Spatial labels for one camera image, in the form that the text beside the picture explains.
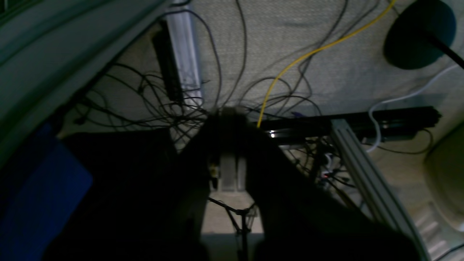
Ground white cable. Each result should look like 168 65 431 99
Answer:
365 65 460 153

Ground yellow cable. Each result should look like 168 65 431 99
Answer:
257 0 397 128

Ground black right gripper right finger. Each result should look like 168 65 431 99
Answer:
233 115 419 261

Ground silver aluminium frame rail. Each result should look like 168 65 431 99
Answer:
330 119 431 261

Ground tangled black floor cables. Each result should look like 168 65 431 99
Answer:
72 0 381 142

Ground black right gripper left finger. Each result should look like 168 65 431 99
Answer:
43 113 232 261

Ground black round stand base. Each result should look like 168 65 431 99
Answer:
383 0 464 70

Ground black power strip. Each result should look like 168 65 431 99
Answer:
152 20 183 103

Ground blue foam block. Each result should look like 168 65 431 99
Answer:
0 124 92 261

